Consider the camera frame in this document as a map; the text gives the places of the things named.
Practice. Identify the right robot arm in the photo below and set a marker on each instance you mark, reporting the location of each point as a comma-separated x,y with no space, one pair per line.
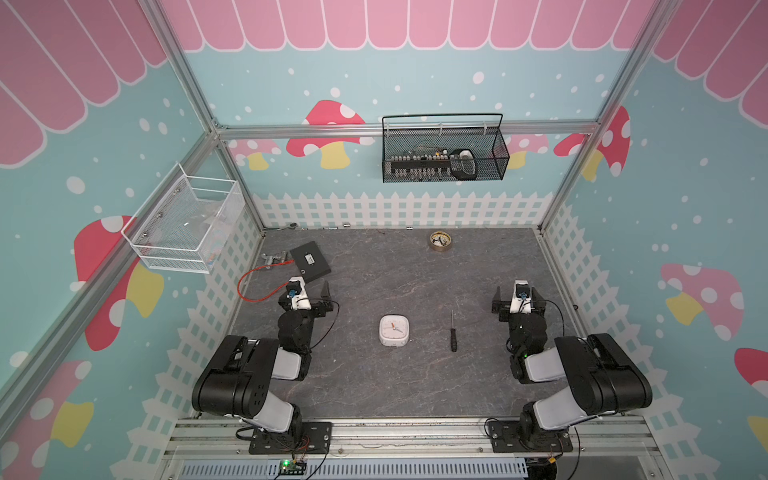
601,378

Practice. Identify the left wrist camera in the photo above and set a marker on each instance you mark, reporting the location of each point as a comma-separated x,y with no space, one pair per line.
297,294

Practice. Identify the white wire basket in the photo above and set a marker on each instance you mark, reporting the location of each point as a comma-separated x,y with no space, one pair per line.
187,223

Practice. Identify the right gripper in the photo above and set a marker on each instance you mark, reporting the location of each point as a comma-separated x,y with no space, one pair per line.
499,306

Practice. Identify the tape roll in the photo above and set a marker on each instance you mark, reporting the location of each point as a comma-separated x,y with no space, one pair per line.
440,241

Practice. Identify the white alarm clock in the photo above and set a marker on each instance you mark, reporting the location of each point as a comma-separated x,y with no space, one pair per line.
394,330

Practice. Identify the aluminium front rail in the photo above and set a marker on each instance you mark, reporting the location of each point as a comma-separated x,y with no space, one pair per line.
618,447

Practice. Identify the black box device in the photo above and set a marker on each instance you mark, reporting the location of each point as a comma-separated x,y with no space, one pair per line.
310,261

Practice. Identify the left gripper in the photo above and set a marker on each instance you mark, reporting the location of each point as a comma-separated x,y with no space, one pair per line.
320,310

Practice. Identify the small circuit board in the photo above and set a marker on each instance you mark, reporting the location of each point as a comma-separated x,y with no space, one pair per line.
292,468

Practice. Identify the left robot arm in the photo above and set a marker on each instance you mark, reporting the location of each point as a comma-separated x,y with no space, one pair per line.
236,380

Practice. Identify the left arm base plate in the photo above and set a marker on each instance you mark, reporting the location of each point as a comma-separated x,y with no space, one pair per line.
307,437

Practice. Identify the metal clip bracket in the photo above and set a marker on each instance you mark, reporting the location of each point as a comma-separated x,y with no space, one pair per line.
270,260

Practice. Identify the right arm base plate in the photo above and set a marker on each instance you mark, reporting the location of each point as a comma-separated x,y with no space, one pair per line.
512,436

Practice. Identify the black wire mesh basket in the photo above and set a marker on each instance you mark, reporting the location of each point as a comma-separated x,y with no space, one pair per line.
443,148

